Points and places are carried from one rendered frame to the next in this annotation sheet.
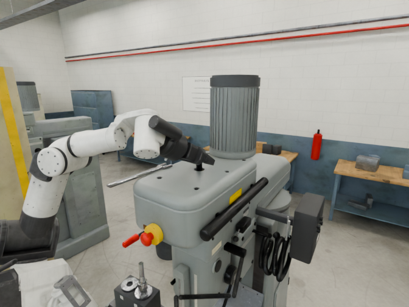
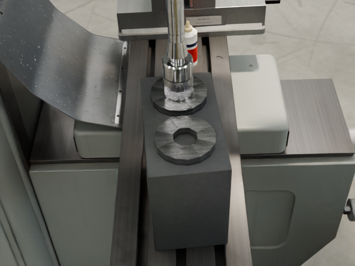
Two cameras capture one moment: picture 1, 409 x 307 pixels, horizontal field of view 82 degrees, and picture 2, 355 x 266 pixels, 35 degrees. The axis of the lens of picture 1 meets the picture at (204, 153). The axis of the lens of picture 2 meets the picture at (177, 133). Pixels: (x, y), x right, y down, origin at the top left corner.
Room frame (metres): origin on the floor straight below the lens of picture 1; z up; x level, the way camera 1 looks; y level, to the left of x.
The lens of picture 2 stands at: (1.33, 0.87, 1.71)
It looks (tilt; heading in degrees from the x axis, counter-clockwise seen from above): 45 degrees down; 238
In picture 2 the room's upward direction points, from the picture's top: 3 degrees counter-clockwise
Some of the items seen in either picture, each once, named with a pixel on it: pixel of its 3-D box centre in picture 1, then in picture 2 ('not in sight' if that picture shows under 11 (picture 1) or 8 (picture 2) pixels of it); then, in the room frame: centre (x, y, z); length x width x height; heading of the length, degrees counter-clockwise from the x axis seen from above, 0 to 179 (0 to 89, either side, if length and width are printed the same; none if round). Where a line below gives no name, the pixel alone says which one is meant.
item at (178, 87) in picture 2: (143, 287); (178, 77); (0.97, 0.32, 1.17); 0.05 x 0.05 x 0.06
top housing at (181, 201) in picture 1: (201, 188); not in sight; (0.79, 0.01, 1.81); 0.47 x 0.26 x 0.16; 146
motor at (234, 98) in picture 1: (233, 116); not in sight; (0.98, -0.12, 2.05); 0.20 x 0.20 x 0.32
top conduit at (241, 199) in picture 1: (240, 201); not in sight; (0.72, -0.12, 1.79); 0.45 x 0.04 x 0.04; 146
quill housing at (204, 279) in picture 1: (201, 267); not in sight; (0.78, 0.01, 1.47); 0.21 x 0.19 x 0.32; 56
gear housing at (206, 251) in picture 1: (206, 216); not in sight; (0.81, -0.01, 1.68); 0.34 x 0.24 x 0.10; 146
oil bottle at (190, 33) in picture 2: not in sight; (188, 42); (0.78, 0.06, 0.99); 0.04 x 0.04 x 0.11
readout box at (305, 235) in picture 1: (308, 226); not in sight; (0.84, -0.43, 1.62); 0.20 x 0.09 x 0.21; 146
